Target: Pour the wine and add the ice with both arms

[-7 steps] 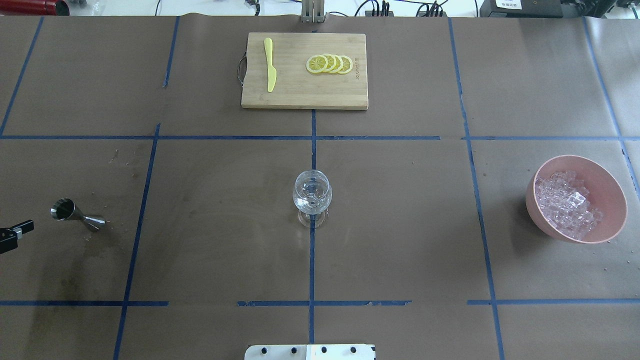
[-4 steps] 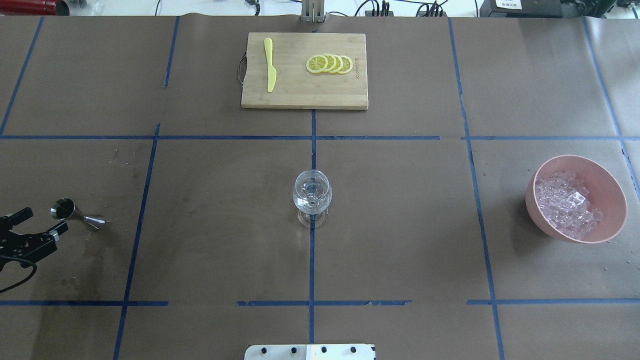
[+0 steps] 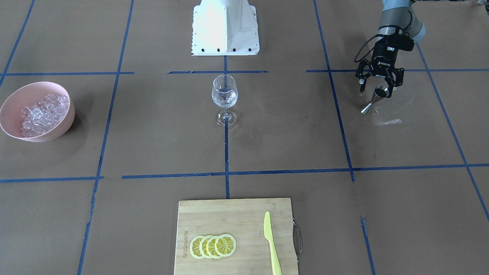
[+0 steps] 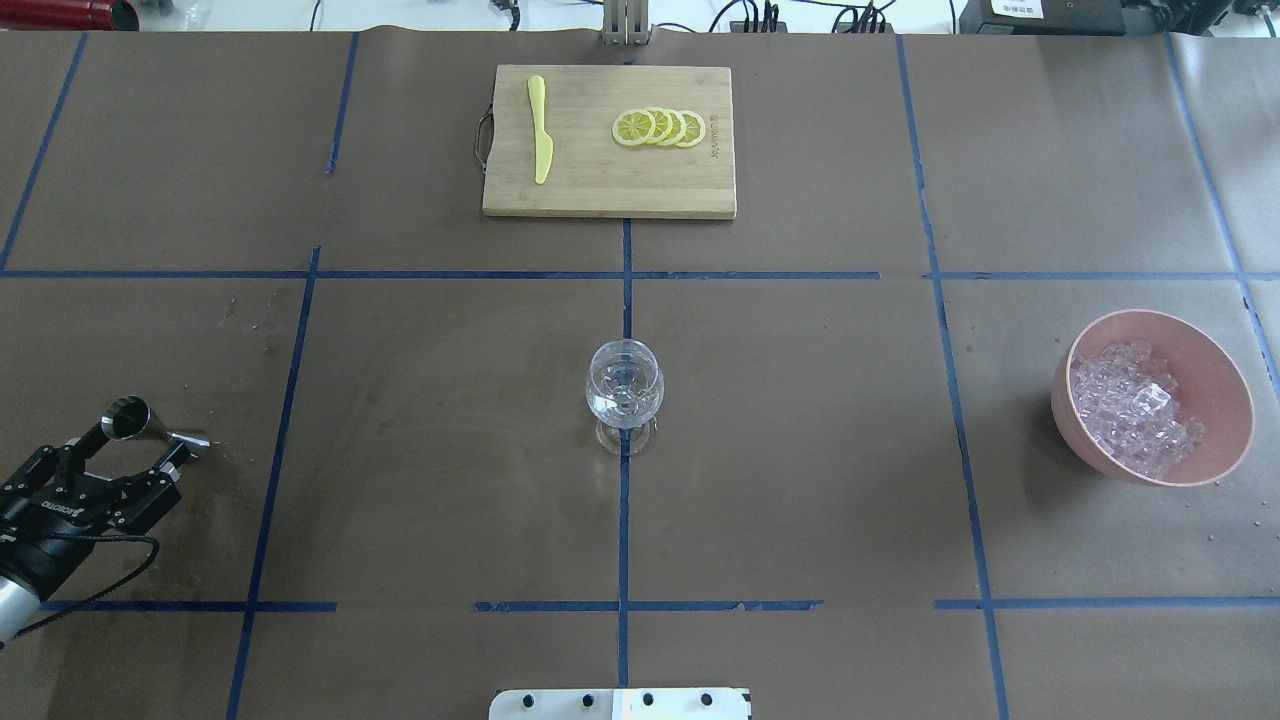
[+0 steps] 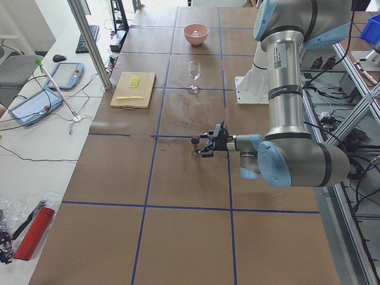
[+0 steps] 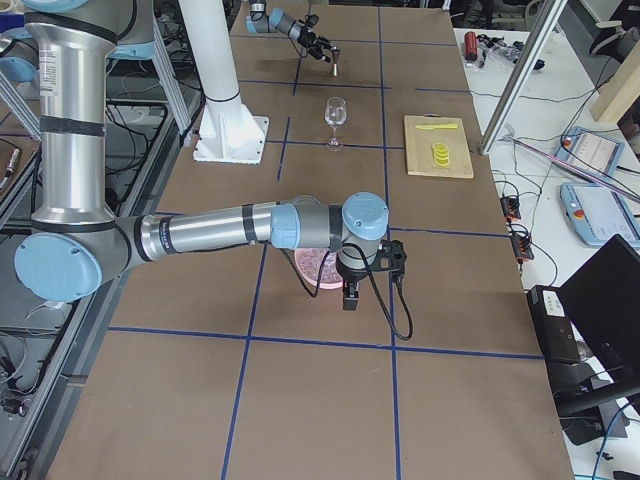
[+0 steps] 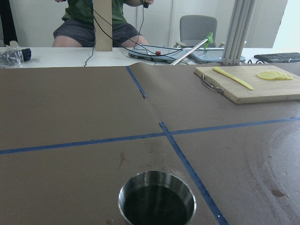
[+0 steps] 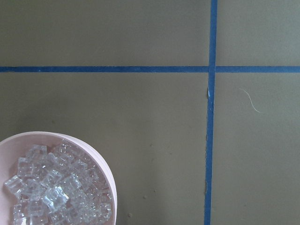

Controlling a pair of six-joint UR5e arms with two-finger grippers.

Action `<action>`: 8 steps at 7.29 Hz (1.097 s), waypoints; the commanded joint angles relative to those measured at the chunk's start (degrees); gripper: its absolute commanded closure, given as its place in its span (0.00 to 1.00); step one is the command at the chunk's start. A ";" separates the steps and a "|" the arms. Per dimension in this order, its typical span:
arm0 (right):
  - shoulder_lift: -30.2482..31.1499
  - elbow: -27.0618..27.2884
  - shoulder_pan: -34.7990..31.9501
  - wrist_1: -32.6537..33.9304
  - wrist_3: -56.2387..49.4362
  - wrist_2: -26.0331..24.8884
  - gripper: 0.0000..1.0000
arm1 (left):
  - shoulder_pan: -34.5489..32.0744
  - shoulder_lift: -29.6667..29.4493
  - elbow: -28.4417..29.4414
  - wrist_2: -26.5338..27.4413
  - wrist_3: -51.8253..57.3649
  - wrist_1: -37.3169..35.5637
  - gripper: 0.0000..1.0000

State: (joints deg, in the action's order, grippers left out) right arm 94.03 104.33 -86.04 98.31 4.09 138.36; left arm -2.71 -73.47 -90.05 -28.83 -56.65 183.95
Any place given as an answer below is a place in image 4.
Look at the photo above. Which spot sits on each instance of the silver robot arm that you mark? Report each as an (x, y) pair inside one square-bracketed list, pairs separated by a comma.
[(23, 597)]

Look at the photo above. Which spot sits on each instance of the red cylinder bottle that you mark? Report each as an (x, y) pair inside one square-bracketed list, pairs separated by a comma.
[(69, 16)]

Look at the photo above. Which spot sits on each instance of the yellow plastic knife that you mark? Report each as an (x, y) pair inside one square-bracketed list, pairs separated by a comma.
[(543, 142)]

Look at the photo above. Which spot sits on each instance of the white column mount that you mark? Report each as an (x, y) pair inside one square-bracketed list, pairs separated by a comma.
[(623, 703)]

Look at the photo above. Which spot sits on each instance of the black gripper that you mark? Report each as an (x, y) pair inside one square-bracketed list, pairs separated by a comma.
[(42, 555)]

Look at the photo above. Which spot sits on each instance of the lemon slice one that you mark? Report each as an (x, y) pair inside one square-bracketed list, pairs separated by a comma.
[(634, 128)]

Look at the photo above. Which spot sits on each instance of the clear ice cube pile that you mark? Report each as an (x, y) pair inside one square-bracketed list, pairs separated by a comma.
[(1131, 406)]

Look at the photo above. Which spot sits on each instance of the clear wine glass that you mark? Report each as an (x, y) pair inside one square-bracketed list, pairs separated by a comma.
[(624, 389)]

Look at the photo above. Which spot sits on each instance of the steel jigger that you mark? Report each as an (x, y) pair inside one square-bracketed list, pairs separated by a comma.
[(131, 417)]

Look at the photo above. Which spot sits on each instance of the lemon slice three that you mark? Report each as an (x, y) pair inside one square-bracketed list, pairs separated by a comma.
[(675, 128)]

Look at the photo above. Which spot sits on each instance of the lemon slice two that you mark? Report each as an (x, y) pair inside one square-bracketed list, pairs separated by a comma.
[(658, 125)]

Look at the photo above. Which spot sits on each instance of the aluminium frame post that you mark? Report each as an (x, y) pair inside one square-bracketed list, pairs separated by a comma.
[(626, 22)]

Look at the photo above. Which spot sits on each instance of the pink bowl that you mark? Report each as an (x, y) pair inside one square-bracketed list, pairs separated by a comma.
[(1211, 387)]

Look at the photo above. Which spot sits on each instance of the bamboo cutting board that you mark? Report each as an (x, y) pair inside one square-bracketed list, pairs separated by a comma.
[(594, 177)]

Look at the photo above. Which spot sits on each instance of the black box device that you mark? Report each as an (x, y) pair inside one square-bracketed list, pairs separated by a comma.
[(1070, 18)]

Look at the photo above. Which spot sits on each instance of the lemon slice four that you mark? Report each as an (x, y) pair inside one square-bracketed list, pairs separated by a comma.
[(695, 129)]

